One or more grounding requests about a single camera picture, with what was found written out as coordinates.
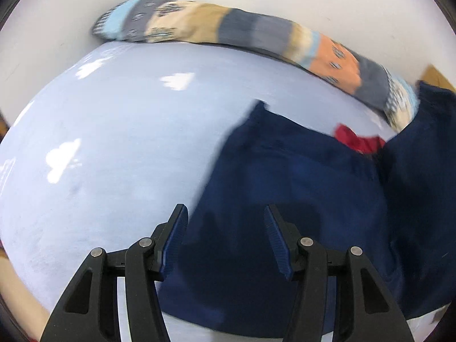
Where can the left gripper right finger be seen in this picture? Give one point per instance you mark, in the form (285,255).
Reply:
(304,261)

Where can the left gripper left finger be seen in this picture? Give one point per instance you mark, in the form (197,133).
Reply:
(148,261)

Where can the navy blue jacket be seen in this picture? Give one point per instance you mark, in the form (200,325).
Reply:
(397,204)

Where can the light blue bed sheet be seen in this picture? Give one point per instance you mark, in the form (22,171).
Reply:
(105,152)

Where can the long patchwork body pillow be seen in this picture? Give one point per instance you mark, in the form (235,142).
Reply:
(203,23)

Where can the wooden headboard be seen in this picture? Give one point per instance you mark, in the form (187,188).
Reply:
(434,77)

